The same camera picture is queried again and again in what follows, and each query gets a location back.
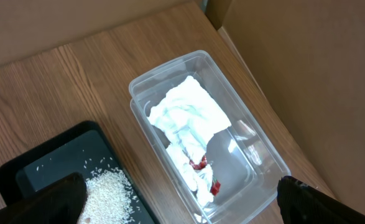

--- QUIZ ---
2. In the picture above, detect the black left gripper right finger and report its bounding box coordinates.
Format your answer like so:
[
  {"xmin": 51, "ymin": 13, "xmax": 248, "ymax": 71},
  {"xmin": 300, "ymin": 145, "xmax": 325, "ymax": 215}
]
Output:
[{"xmin": 277, "ymin": 175, "xmax": 365, "ymax": 224}]

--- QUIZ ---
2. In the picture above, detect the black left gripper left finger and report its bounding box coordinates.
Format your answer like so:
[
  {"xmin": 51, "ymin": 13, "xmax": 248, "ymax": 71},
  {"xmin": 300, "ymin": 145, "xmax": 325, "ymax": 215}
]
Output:
[{"xmin": 0, "ymin": 172, "xmax": 87, "ymax": 224}]

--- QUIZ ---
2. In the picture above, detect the red snack wrapper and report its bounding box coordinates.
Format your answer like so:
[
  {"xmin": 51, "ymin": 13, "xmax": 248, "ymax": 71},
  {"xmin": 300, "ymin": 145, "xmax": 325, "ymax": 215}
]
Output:
[{"xmin": 189, "ymin": 156, "xmax": 221, "ymax": 197}]

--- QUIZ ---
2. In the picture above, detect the white napkin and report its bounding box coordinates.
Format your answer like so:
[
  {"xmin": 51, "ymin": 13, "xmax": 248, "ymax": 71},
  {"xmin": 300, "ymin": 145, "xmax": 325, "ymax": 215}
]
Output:
[{"xmin": 147, "ymin": 76, "xmax": 231, "ymax": 207}]

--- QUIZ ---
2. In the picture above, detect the pile of white rice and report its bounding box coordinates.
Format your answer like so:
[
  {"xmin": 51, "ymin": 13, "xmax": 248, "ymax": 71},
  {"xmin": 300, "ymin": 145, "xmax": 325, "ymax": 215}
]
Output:
[{"xmin": 35, "ymin": 157, "xmax": 142, "ymax": 224}]

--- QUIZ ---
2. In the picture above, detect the black plastic tray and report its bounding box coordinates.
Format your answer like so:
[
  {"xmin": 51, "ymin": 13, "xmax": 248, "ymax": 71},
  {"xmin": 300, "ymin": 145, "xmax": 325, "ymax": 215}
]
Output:
[{"xmin": 0, "ymin": 121, "xmax": 158, "ymax": 223}]

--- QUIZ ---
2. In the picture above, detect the clear plastic bin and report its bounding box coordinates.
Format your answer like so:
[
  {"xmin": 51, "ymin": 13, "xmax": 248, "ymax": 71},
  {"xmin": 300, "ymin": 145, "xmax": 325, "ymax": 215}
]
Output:
[{"xmin": 129, "ymin": 50, "xmax": 290, "ymax": 223}]

